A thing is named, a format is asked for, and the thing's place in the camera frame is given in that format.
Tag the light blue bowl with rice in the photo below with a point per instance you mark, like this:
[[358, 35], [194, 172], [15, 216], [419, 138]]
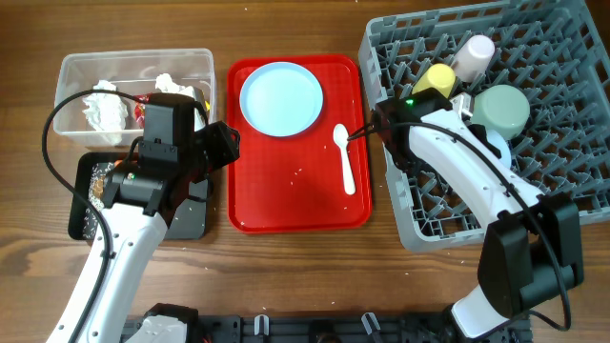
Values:
[[498, 142]]

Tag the gray dishwasher rack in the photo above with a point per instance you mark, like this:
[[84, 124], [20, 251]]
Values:
[[549, 50]]

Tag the yellow plastic cup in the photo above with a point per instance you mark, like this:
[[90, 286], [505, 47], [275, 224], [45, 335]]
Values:
[[440, 77]]

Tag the red serving tray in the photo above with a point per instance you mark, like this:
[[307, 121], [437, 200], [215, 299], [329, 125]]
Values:
[[281, 185]]

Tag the white plastic spoon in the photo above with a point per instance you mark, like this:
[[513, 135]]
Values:
[[340, 136]]

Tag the small white tissue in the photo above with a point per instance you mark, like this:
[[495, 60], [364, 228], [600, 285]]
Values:
[[165, 84]]

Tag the black rectangular tray bin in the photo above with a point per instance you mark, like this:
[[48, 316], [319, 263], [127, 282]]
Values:
[[189, 220]]

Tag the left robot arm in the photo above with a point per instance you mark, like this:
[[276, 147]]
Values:
[[147, 194]]

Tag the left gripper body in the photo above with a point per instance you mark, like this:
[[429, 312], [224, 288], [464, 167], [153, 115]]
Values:
[[213, 150]]

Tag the brown food piece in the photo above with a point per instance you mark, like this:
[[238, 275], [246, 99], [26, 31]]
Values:
[[98, 186]]

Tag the clear plastic storage bin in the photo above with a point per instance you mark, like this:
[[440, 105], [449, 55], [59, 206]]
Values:
[[132, 72]]

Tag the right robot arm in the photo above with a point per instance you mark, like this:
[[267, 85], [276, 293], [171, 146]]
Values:
[[532, 249]]

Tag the red strawberry candy wrapper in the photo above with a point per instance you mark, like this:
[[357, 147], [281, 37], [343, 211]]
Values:
[[139, 109]]

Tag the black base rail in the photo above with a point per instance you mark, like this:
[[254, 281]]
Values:
[[423, 327]]

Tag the pink white cup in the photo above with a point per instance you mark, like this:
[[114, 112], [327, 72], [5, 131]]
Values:
[[473, 58]]

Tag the large white tissue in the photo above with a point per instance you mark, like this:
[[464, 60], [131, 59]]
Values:
[[106, 112]]

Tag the light blue plate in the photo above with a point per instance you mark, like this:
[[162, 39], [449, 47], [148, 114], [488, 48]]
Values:
[[281, 99]]

